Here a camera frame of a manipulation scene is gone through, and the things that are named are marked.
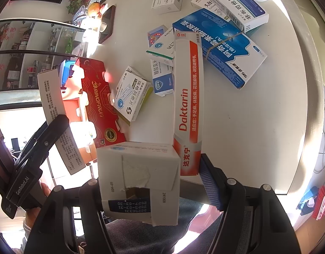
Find white torn cardboard box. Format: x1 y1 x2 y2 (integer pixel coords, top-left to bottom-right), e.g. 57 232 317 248
97 142 181 226

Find red white Daktarin box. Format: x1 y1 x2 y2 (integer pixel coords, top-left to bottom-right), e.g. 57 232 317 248
173 31 204 176

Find small white blue medicine box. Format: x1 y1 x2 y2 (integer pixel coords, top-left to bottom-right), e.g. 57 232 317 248
114 66 153 123

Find long blue white medicine box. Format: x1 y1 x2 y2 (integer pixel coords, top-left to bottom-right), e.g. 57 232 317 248
212 0 269 33

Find small white orange medicine box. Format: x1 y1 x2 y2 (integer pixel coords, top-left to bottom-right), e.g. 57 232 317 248
191 0 231 22

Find white orange blue medicine box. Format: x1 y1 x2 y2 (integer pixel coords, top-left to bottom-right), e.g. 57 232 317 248
37 69 85 175

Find person left hand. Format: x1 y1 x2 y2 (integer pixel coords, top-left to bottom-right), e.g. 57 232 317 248
25 182 51 229

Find red cardboard fruit box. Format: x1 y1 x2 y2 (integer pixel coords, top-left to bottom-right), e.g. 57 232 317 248
61 57 126 164

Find blue plastic stool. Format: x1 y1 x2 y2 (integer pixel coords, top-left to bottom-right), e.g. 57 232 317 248
59 60 76 90

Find black smartphone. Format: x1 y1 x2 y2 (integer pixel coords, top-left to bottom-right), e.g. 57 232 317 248
99 5 116 44

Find potted green plant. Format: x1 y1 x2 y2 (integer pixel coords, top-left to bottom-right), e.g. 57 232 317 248
66 0 84 15

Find orange fruit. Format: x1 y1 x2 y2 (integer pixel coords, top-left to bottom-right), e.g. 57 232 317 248
87 2 101 18

